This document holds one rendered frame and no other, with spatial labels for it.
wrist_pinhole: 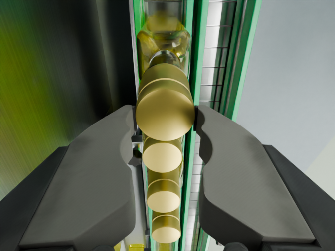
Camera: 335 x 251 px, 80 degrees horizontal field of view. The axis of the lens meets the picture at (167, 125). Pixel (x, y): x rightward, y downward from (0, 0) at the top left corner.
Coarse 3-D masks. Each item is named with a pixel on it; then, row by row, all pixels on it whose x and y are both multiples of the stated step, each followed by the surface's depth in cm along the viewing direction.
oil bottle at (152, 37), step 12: (144, 24) 26; (156, 24) 25; (168, 24) 25; (180, 24) 25; (144, 36) 19; (156, 36) 19; (168, 36) 19; (180, 36) 19; (144, 48) 19; (156, 48) 19; (168, 48) 19; (180, 48) 19; (144, 60) 19; (180, 60) 19; (144, 72) 20
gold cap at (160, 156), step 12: (144, 144) 17; (156, 144) 16; (168, 144) 16; (180, 144) 17; (144, 156) 17; (156, 156) 17; (168, 156) 17; (180, 156) 17; (156, 168) 17; (168, 168) 17
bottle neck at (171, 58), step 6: (156, 54) 18; (162, 54) 17; (168, 54) 18; (174, 54) 19; (150, 60) 19; (156, 60) 16; (162, 60) 16; (168, 60) 16; (174, 60) 16; (150, 66) 16
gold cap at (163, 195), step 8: (176, 168) 22; (152, 176) 21; (160, 176) 20; (168, 176) 20; (176, 176) 21; (152, 184) 20; (160, 184) 20; (168, 184) 20; (176, 184) 20; (152, 192) 19; (160, 192) 19; (168, 192) 19; (176, 192) 19; (152, 200) 20; (160, 200) 20; (168, 200) 20; (176, 200) 20; (152, 208) 20; (160, 208) 20; (168, 208) 20
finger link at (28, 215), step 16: (48, 160) 7; (32, 176) 7; (48, 176) 7; (16, 192) 6; (32, 192) 6; (0, 208) 6; (16, 208) 6; (32, 208) 6; (0, 224) 5; (16, 224) 5; (0, 240) 5; (16, 240) 5
